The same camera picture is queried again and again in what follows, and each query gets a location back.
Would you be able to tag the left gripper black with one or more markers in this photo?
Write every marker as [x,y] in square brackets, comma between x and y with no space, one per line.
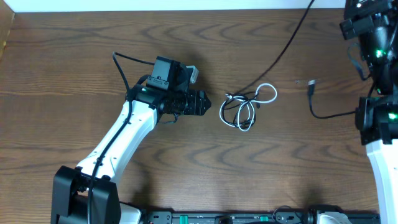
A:
[191,102]

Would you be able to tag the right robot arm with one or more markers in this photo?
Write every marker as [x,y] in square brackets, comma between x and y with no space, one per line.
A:
[374,24]

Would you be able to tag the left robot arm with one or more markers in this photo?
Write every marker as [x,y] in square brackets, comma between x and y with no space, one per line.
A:
[88,193]

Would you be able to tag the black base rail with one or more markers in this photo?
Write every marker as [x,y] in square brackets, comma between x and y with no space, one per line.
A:
[314,214]

